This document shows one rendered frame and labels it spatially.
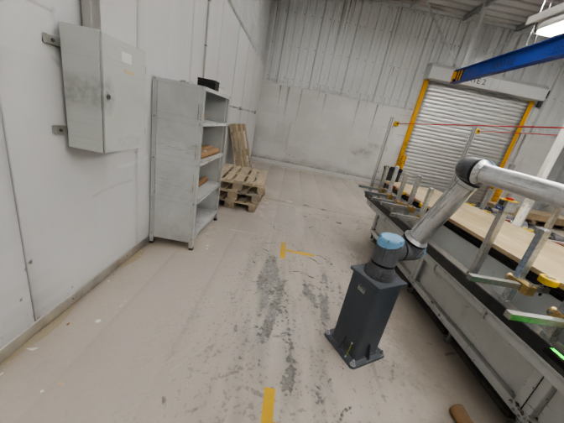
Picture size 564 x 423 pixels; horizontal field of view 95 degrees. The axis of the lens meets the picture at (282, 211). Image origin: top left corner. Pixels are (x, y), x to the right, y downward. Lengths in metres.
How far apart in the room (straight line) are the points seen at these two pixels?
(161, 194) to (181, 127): 0.67
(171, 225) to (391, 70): 7.92
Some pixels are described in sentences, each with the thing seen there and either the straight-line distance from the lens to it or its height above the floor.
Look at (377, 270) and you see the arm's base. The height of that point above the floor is 0.66.
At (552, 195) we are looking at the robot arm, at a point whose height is 1.33.
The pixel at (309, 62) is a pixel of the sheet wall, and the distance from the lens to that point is 8.87.
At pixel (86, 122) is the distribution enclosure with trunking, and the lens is 1.82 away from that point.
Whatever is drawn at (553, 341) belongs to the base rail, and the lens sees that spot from 1.80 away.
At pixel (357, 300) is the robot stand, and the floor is 0.42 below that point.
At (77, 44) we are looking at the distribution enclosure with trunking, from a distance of 1.82.
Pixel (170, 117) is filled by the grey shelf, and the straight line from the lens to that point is 2.56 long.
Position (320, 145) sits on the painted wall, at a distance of 8.76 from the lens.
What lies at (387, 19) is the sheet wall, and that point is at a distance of 9.46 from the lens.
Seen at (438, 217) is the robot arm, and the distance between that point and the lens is 1.70.
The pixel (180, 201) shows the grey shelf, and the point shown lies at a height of 0.50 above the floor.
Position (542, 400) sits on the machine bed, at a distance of 2.16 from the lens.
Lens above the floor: 1.41
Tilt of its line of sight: 19 degrees down
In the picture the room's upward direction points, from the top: 11 degrees clockwise
